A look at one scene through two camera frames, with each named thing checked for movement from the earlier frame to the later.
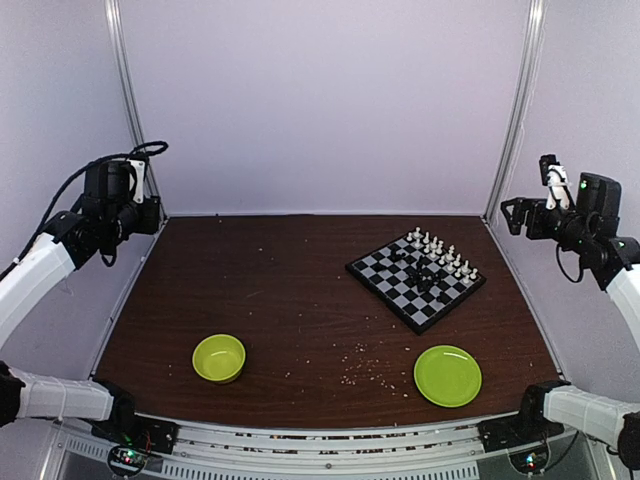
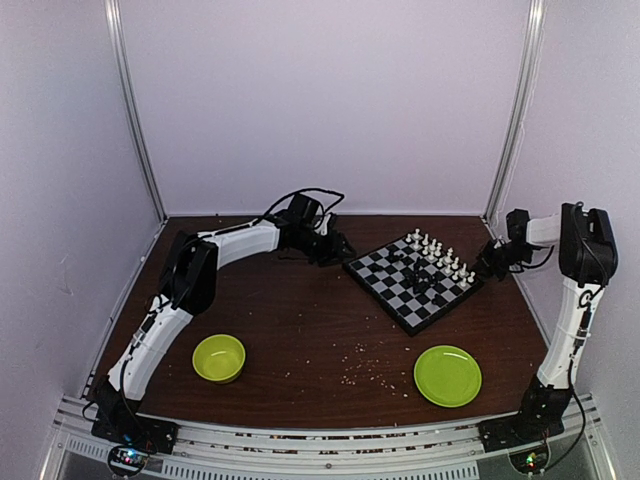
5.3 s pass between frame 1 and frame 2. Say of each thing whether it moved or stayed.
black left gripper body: moved
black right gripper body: moved
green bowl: stayed
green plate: stayed
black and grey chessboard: stayed
